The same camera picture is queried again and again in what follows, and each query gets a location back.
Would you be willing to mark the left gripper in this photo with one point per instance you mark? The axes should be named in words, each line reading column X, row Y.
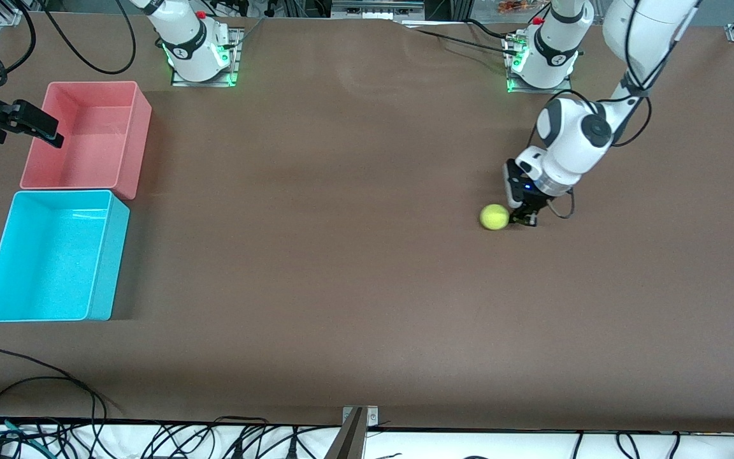
column 534, row 205

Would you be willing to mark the yellow-green tennis ball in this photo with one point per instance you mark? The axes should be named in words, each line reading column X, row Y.
column 494, row 217

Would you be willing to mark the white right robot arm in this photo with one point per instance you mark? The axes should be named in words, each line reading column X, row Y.
column 185, row 38

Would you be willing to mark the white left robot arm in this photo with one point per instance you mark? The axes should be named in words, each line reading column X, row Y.
column 574, row 137

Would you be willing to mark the pink plastic bin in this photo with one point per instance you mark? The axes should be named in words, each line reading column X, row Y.
column 93, row 146

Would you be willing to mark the blue plastic bin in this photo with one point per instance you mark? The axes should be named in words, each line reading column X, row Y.
column 48, row 268

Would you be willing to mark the grey power strip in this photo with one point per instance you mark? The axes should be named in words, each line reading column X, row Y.
column 376, row 7

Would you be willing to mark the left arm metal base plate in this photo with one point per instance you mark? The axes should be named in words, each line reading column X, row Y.
column 564, row 90

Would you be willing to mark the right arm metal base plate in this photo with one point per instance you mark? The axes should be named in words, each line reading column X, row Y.
column 234, row 67

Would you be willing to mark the silver metal bracket plate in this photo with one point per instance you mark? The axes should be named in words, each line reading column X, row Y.
column 371, row 415

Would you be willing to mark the grey metal camera pole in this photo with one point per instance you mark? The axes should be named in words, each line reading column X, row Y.
column 349, row 440

